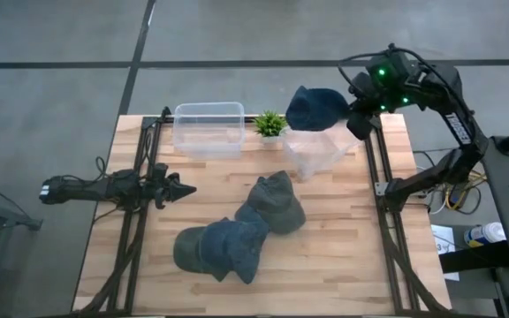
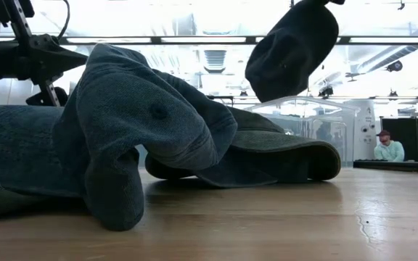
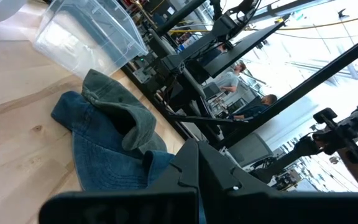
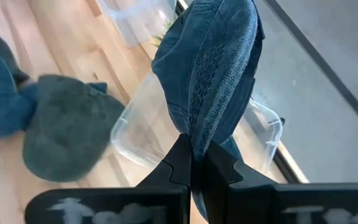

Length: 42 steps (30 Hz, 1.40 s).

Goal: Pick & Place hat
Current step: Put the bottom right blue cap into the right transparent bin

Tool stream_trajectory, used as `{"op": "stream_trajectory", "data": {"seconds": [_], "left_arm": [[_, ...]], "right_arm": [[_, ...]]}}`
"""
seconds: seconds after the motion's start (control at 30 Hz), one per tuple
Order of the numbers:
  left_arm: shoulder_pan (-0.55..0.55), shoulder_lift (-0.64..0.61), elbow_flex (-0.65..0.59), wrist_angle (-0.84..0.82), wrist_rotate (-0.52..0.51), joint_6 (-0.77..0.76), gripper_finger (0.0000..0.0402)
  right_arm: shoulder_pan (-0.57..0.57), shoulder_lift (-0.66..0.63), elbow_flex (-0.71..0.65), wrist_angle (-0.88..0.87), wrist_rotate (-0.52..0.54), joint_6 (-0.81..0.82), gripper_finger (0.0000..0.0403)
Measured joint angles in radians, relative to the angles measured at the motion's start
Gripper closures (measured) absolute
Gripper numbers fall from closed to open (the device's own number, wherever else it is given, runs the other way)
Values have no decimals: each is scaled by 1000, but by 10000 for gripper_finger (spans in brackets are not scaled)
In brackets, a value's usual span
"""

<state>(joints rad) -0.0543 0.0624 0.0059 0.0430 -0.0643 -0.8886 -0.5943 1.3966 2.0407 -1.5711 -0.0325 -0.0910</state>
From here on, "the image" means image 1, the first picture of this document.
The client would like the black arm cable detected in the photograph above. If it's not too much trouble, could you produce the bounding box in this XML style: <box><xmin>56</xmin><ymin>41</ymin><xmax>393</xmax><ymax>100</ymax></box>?
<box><xmin>337</xmin><ymin>42</ymin><xmax>475</xmax><ymax>118</ymax></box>
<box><xmin>59</xmin><ymin>155</ymin><xmax>125</xmax><ymax>183</ymax></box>

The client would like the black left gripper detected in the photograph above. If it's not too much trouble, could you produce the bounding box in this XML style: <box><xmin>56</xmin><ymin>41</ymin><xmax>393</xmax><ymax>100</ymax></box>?
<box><xmin>144</xmin><ymin>162</ymin><xmax>197</xmax><ymax>211</ymax></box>

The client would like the black power adapter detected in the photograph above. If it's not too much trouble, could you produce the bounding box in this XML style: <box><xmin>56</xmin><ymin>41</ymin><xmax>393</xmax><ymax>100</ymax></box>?
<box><xmin>451</xmin><ymin>184</ymin><xmax>471</xmax><ymax>205</ymax></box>

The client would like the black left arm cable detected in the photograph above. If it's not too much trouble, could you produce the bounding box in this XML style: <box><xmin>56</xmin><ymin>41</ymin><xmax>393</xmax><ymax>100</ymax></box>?
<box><xmin>59</xmin><ymin>155</ymin><xmax>125</xmax><ymax>183</ymax></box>

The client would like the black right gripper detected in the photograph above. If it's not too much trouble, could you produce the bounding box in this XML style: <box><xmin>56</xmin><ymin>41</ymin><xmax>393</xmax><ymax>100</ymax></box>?
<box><xmin>346</xmin><ymin>49</ymin><xmax>421</xmax><ymax>141</ymax></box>

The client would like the white paper sheet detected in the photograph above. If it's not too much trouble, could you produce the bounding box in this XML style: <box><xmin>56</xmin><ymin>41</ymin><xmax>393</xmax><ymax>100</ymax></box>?
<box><xmin>429</xmin><ymin>223</ymin><xmax>461</xmax><ymax>283</ymax></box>

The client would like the olive green cap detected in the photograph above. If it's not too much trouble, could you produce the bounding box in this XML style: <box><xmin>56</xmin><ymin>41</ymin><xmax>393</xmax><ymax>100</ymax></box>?
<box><xmin>246</xmin><ymin>170</ymin><xmax>308</xmax><ymax>236</ymax></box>
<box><xmin>172</xmin><ymin>224</ymin><xmax>230</xmax><ymax>283</ymax></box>

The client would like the blue denim cap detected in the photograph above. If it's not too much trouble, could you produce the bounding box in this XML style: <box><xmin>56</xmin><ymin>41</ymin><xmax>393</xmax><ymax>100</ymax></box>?
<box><xmin>233</xmin><ymin>201</ymin><xmax>270</xmax><ymax>231</ymax></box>
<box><xmin>285</xmin><ymin>85</ymin><xmax>352</xmax><ymax>133</ymax></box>
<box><xmin>200</xmin><ymin>216</ymin><xmax>270</xmax><ymax>285</ymax></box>

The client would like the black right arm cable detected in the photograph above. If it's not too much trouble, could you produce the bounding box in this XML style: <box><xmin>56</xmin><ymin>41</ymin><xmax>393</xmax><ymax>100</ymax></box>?
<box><xmin>337</xmin><ymin>42</ymin><xmax>475</xmax><ymax>118</ymax></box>

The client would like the white blue wipes canister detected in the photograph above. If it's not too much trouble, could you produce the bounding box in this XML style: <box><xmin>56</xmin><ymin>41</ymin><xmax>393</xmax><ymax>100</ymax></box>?
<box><xmin>463</xmin><ymin>221</ymin><xmax>507</xmax><ymax>248</ymax></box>

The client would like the clear plastic storage bin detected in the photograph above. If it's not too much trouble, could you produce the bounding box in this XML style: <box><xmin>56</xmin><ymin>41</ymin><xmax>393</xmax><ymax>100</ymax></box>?
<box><xmin>172</xmin><ymin>101</ymin><xmax>247</xmax><ymax>160</ymax></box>
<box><xmin>282</xmin><ymin>118</ymin><xmax>364</xmax><ymax>183</ymax></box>

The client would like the black shelf bar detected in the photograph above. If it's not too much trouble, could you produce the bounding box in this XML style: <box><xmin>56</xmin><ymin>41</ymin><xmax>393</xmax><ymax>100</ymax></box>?
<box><xmin>437</xmin><ymin>240</ymin><xmax>509</xmax><ymax>275</ymax></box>

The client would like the yellow cable bundle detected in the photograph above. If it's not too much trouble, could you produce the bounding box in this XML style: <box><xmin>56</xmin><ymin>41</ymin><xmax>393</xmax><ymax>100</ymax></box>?
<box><xmin>443</xmin><ymin>170</ymin><xmax>489</xmax><ymax>212</ymax></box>

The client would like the small potted green plant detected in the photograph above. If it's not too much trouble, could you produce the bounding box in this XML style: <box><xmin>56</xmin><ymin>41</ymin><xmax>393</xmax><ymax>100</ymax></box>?
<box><xmin>252</xmin><ymin>110</ymin><xmax>289</xmax><ymax>145</ymax></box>

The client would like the black aluminium rig frame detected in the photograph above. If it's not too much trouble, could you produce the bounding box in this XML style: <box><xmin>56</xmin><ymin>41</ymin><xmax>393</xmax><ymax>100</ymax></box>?
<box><xmin>73</xmin><ymin>105</ymin><xmax>453</xmax><ymax>318</ymax></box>

